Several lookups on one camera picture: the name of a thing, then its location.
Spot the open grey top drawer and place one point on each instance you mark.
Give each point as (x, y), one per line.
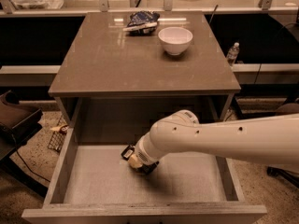
(92, 184)

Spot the dark brown chair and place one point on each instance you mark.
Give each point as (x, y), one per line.
(18, 124)

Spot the blue chip bag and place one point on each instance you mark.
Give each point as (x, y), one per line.
(142, 22)

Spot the clear plastic water bottle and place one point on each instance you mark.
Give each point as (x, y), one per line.
(232, 53)

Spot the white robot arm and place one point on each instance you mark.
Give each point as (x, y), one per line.
(272, 141)

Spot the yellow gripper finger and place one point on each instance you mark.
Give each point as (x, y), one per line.
(134, 162)

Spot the wire mesh basket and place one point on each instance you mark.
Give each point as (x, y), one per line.
(57, 139)

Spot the grey cabinet with counter top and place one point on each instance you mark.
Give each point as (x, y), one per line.
(112, 86)

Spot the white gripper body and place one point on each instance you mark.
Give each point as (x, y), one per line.
(144, 154)

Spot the white ceramic bowl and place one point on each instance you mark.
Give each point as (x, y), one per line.
(175, 40)

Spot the black rxbar chocolate wrapper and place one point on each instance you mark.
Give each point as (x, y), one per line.
(145, 169)

